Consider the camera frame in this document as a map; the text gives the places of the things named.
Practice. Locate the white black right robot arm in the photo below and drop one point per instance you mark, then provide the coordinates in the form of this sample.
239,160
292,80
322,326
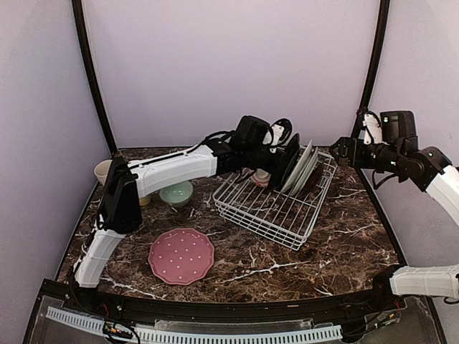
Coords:
418,191

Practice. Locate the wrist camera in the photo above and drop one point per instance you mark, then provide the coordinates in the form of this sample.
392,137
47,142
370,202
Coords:
371,127
278,133

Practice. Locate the black striped rim plate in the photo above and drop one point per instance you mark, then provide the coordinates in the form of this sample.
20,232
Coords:
292,151

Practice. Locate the dark red plate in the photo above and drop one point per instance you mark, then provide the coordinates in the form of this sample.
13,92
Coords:
312,181

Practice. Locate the black frame post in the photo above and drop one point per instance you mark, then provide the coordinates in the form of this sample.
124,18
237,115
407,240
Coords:
87,59
371,75

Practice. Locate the black right frame post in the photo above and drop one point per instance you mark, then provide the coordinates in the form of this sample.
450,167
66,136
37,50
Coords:
371,75

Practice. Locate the yellow ceramic cup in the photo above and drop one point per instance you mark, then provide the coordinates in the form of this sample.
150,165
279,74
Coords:
144,201

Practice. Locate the black left frame post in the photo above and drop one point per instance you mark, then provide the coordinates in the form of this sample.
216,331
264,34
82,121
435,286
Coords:
87,59

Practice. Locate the black front table rail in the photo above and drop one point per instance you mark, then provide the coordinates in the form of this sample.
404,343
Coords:
347,308

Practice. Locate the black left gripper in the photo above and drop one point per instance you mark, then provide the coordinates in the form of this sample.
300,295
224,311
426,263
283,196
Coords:
268,169

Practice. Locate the white slotted cable duct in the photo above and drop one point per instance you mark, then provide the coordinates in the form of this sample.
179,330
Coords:
165,331

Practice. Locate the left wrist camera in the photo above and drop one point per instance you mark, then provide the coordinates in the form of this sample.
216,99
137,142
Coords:
278,133

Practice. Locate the light teal ceramic bowl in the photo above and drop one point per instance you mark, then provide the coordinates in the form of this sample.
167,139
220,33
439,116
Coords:
177,195

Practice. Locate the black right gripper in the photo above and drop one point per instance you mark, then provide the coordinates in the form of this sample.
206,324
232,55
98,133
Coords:
346,142

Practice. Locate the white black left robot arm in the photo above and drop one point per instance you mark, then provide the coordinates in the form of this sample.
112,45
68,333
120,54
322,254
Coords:
254,144

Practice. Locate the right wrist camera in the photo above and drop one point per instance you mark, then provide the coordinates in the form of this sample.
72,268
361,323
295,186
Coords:
371,127

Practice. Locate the light green plate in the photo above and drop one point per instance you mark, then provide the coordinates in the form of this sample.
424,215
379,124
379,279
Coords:
311,164

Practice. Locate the grey white plate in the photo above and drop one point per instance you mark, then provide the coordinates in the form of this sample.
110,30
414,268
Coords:
298,169

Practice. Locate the pink polka dot plate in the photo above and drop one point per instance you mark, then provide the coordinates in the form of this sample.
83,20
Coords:
181,256

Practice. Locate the cream patterned ceramic mug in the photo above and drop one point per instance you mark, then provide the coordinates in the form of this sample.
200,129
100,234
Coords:
101,171

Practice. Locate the white red patterned bowl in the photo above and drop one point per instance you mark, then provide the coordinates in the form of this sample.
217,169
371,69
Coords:
261,178

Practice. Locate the white wire dish rack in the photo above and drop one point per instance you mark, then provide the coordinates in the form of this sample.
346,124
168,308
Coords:
286,218

